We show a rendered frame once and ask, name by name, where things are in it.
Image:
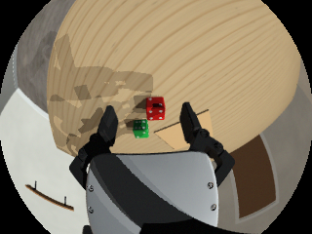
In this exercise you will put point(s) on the green die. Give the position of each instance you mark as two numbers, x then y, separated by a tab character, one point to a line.
140	128

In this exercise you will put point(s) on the red die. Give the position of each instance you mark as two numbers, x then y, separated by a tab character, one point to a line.
155	108

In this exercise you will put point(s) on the tan flat mat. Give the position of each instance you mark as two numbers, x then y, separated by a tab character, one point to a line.
173	134

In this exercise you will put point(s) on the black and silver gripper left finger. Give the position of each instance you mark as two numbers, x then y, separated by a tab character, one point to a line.
104	137

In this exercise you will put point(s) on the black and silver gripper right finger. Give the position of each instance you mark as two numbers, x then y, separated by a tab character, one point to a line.
199	139

